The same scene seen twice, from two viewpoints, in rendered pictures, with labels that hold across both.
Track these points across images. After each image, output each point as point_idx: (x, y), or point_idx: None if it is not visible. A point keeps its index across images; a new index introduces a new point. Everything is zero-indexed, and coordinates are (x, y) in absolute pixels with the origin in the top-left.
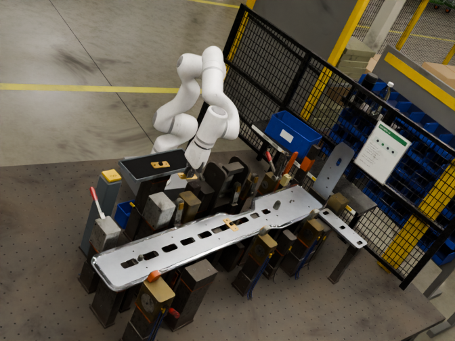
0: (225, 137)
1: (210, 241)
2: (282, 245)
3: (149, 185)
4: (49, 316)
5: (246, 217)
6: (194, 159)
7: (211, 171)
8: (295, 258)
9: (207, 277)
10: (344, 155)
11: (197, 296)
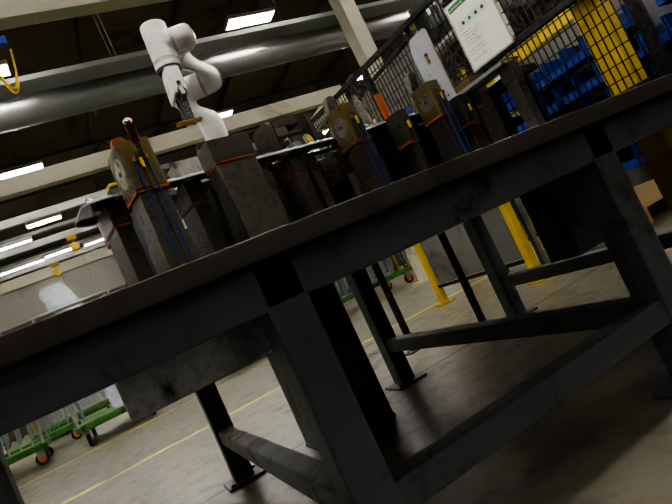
0: (177, 38)
1: (264, 158)
2: (399, 133)
3: None
4: None
5: (331, 145)
6: (169, 87)
7: (260, 143)
8: (450, 148)
9: (228, 137)
10: (423, 44)
11: (246, 180)
